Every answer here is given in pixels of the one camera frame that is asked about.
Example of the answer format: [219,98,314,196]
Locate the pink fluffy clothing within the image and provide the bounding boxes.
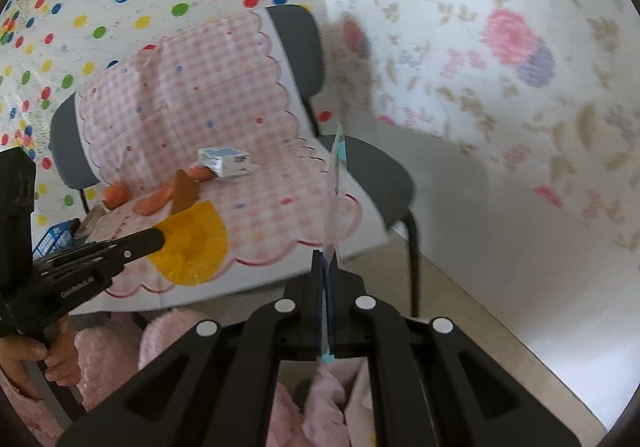
[75,312,361,447]

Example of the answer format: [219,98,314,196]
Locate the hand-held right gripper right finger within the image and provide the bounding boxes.
[327,262,583,447]

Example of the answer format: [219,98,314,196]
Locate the person's left hand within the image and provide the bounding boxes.
[0,314,78,400]

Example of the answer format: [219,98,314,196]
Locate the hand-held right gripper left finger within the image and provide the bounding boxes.
[55,249,328,447]

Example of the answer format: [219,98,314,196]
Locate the floral print backdrop sheet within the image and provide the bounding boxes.
[310,0,640,258]

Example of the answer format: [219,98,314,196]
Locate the pink plastic bag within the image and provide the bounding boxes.
[345,359,376,447]

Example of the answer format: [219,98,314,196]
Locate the clear plastic packet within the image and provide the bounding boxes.
[320,122,348,365]

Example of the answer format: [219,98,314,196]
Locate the small white blue carton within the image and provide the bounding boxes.
[197,147,258,180]

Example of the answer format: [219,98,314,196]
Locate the pink checkered sheet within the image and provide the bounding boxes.
[75,11,388,313]

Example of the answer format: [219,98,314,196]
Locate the blue plastic basket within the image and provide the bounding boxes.
[32,220,83,263]

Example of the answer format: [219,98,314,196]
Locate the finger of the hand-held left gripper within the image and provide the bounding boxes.
[37,227,166,275]

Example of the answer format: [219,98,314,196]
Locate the grey chair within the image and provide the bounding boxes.
[49,4,421,318]

